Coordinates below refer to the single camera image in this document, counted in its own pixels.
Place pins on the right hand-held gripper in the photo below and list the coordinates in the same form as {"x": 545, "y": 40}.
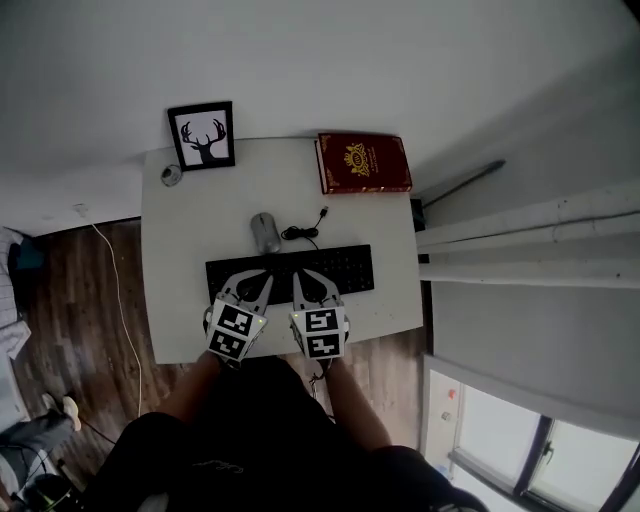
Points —
{"x": 320, "y": 332}

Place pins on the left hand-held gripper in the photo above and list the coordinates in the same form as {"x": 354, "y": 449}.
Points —
{"x": 232, "y": 325}

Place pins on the black keyboard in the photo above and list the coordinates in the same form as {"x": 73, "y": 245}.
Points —
{"x": 350, "y": 270}

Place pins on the grey computer mouse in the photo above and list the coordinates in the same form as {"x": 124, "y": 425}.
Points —
{"x": 266, "y": 232}

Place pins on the person's right forearm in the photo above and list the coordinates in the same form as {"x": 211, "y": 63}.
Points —
{"x": 357, "y": 405}

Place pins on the person's left forearm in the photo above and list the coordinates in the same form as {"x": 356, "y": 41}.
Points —
{"x": 195, "y": 387}

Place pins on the small round grey object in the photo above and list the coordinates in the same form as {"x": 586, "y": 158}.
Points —
{"x": 171, "y": 175}

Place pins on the red hardcover book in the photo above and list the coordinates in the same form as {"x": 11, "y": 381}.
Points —
{"x": 365, "y": 160}

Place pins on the person's black shirt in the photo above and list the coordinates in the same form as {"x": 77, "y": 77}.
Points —
{"x": 270, "y": 440}

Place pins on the white window sill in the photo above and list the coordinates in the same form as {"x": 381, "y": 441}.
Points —
{"x": 440, "y": 380}

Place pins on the black framed deer picture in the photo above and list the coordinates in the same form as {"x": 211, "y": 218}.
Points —
{"x": 202, "y": 135}

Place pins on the black pole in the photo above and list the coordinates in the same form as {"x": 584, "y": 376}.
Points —
{"x": 465, "y": 181}

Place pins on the white pipe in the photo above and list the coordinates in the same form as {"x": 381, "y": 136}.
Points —
{"x": 530, "y": 217}
{"x": 530, "y": 242}
{"x": 530, "y": 272}

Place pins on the teal cloth item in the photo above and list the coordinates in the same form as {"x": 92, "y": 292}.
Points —
{"x": 27, "y": 255}

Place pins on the white checked cloth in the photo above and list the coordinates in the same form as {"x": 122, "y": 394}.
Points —
{"x": 12, "y": 310}

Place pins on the black framed window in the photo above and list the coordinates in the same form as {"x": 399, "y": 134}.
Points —
{"x": 500, "y": 440}

